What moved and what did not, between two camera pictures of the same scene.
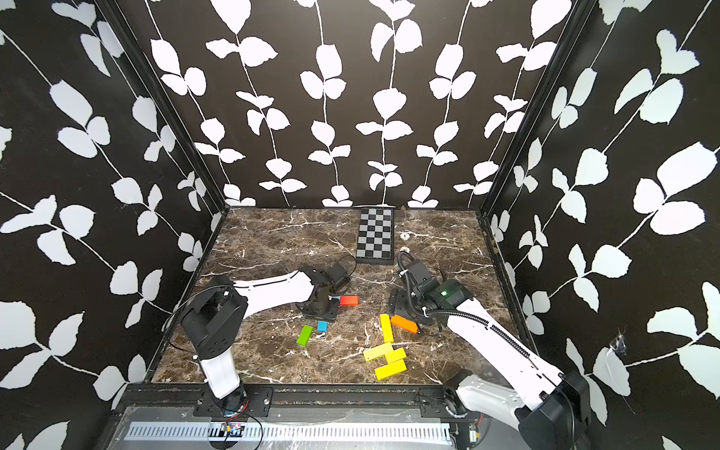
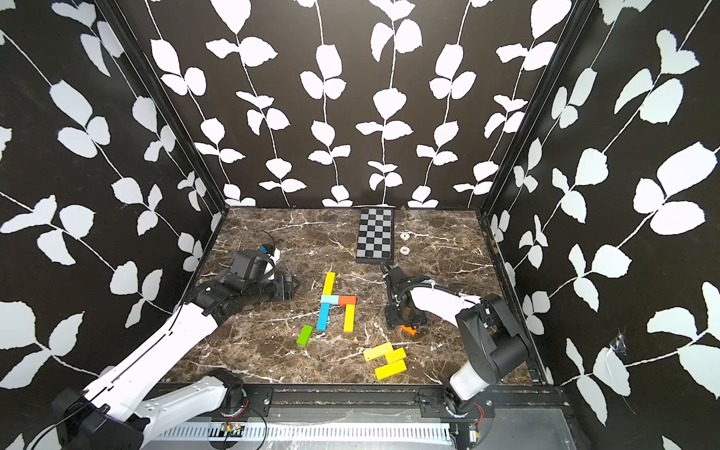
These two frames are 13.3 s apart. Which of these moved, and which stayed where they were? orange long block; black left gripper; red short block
Moved: black left gripper
Stayed: red short block; orange long block
